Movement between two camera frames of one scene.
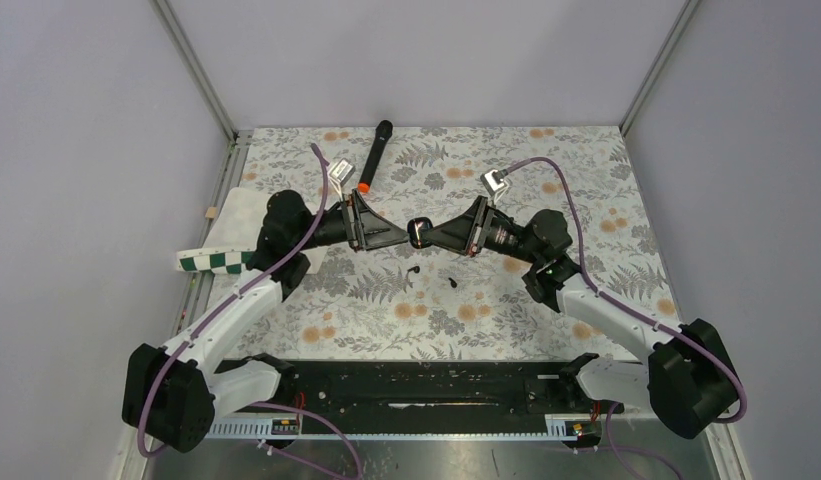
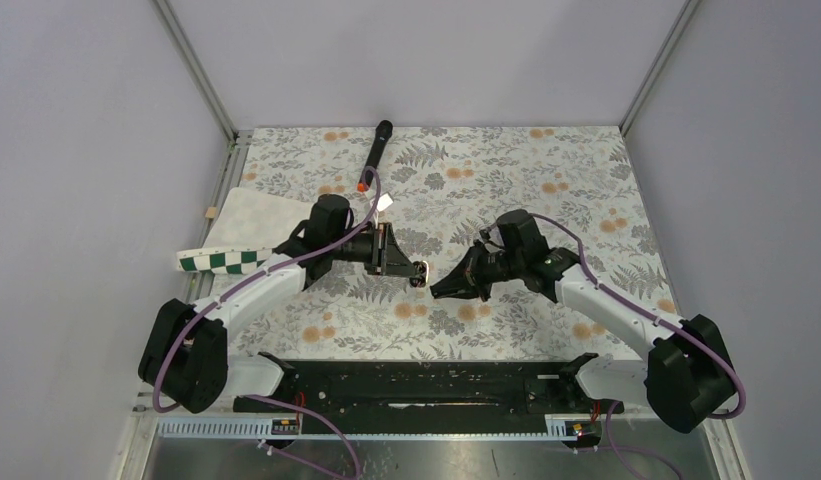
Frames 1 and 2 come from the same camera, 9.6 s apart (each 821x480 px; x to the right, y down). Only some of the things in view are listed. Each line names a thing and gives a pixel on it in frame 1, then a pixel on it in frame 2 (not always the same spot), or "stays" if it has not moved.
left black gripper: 366,229 → 387,257
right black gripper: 468,233 → 467,279
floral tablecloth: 418,302 stays
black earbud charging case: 418,232 → 420,271
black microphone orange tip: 384,131 stays
